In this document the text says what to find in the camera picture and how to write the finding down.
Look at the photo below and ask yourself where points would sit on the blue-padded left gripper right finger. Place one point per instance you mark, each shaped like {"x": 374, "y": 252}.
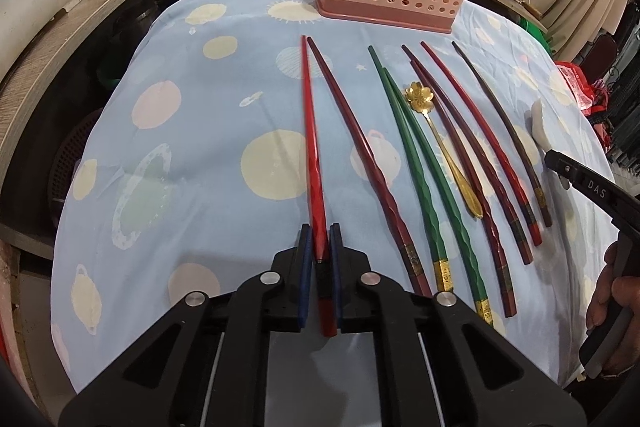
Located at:
{"x": 336, "y": 248}

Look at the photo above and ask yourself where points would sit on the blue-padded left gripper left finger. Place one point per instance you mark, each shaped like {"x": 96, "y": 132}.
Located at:
{"x": 305, "y": 251}

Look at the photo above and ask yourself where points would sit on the bright red chopstick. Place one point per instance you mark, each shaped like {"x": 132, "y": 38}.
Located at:
{"x": 317, "y": 212}

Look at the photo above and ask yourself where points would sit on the dark red twisted chopstick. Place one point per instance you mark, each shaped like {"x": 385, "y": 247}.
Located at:
{"x": 398, "y": 228}

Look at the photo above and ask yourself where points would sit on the red chopstick dark end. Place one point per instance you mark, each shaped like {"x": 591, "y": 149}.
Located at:
{"x": 489, "y": 135}

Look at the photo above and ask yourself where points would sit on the green chopstick gold band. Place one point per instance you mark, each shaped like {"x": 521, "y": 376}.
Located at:
{"x": 439, "y": 256}

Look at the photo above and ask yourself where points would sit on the dark brown chopstick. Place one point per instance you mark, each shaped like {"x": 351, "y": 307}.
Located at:
{"x": 522, "y": 152}

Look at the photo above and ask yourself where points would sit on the maroon chopstick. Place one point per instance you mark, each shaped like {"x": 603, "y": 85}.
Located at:
{"x": 489, "y": 170}
{"x": 491, "y": 230}

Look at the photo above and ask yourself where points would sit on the gold flower spoon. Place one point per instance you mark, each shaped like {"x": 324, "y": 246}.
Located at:
{"x": 420, "y": 99}

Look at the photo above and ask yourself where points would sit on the white foam piece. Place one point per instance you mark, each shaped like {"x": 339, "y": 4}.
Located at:
{"x": 536, "y": 124}

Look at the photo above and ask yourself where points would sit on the red plastic bag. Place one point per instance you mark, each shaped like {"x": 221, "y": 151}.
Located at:
{"x": 591, "y": 97}

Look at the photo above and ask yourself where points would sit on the blue planet-print tablecloth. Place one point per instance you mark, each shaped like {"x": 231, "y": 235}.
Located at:
{"x": 195, "y": 174}

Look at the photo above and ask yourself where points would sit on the grey countertop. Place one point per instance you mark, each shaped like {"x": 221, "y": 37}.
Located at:
{"x": 35, "y": 69}

